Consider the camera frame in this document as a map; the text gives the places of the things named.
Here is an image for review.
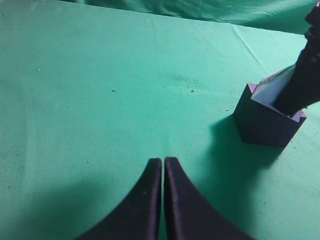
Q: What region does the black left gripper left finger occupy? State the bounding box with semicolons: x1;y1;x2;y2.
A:
77;158;162;240

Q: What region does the green cloth backdrop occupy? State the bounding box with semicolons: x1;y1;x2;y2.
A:
72;0;320;35

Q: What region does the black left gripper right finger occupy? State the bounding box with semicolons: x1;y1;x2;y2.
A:
163;157;252;240

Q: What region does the green table cloth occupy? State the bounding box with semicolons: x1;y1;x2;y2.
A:
0;0;320;240

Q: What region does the dark purple cube block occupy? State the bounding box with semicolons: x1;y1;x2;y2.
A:
233;83;307;148

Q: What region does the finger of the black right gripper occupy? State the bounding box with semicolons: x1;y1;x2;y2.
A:
273;2;320;117

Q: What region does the white purple-streaked square pyramid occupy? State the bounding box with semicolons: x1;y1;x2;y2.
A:
250;64;302;123

